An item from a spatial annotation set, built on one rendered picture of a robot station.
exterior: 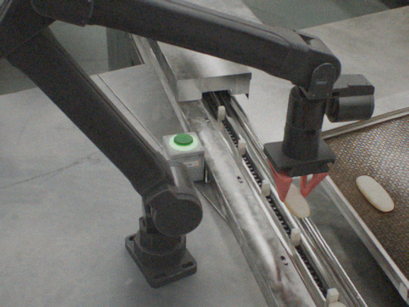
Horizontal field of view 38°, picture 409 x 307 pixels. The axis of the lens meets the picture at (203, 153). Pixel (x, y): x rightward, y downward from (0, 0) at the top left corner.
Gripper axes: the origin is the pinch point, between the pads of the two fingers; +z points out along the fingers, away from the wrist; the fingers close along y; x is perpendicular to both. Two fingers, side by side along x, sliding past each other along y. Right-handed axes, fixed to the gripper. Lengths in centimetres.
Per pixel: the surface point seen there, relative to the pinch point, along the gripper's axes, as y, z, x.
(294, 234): -0.3, 5.9, -3.4
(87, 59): -10, 93, 247
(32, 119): -41, 11, 52
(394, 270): 9.5, 2.6, -17.8
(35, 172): -42, 11, 31
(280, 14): 129, 92, 288
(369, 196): 14.4, 2.1, -1.3
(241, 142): -0.1, 5.7, 24.6
